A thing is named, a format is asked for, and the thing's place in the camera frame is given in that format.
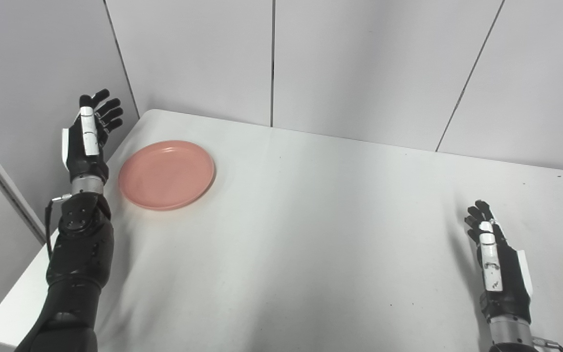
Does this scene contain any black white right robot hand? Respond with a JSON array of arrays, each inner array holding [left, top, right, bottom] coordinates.
[[464, 199, 534, 324]]

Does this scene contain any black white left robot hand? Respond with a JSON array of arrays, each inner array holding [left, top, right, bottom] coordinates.
[[62, 89, 124, 184]]

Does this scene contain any pink round plate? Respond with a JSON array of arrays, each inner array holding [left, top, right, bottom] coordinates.
[[118, 140, 216, 211]]

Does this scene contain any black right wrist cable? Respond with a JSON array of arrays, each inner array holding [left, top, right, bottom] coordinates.
[[531, 336, 563, 352]]

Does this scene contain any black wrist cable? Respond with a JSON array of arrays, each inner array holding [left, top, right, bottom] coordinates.
[[531, 336, 563, 352], [44, 194, 73, 261]]

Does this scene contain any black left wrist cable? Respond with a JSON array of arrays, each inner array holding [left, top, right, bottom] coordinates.
[[44, 194, 73, 261]]

